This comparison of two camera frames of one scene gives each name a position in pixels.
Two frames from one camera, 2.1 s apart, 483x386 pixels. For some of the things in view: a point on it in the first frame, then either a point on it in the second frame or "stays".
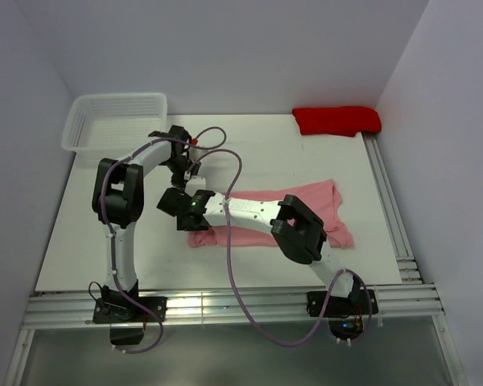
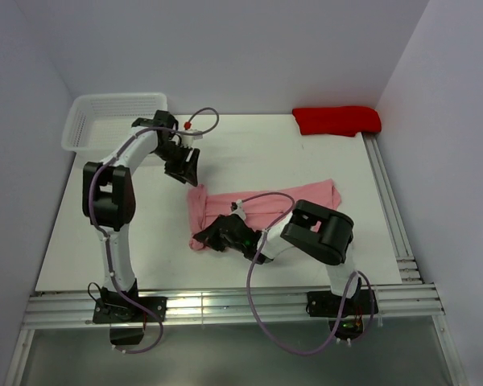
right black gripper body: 181,226 -> 217,240
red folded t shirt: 337,121 stays
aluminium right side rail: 391,211 stays
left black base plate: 126,310 stays
